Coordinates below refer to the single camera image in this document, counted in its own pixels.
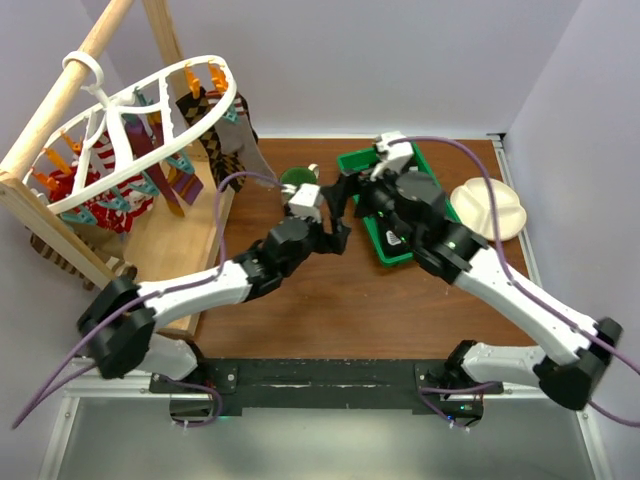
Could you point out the brown yellow argyle sock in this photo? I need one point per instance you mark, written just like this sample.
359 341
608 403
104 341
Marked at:
221 164

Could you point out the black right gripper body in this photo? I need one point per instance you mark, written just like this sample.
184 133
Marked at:
374 197

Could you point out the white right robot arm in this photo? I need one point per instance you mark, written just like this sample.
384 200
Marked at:
572 350

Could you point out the cream divided plate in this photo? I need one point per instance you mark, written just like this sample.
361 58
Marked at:
472 205

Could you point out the green plastic tray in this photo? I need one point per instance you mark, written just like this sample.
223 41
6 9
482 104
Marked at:
423 218

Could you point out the maroon purple sock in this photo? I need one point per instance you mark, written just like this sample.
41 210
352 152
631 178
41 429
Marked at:
176 185

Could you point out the wooden drying rack frame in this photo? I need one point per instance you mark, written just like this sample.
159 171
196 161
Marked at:
76 96

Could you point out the red white striped sock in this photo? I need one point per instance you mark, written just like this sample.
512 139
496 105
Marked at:
116 208

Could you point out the black white striped sock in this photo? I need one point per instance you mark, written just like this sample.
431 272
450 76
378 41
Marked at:
391 245

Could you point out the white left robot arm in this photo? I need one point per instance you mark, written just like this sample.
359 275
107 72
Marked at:
119 327

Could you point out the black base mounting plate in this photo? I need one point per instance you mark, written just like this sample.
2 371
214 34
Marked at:
246 384

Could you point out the green ceramic mug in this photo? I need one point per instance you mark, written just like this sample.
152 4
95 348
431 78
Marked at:
292 178

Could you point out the white oval sock hanger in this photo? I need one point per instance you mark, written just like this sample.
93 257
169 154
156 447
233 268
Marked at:
113 148

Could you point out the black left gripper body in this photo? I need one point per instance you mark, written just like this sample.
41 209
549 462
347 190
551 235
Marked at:
320 242

